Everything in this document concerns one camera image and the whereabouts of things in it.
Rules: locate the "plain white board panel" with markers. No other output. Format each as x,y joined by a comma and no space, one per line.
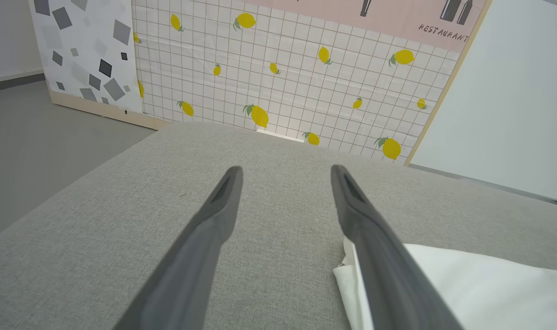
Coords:
512,101

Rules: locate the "grey terrazzo print panel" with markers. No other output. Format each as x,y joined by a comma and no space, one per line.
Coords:
85,50

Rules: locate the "white long-sleeve shirt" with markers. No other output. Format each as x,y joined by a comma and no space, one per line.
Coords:
493,293

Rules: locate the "lemon print grid panel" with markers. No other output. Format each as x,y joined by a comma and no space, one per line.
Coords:
306,78

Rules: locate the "small white label strip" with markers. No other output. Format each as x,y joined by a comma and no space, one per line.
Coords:
280,135

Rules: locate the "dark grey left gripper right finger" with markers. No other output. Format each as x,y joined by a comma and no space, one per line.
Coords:
388,275

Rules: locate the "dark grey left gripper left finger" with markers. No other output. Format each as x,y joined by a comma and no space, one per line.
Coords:
191,266

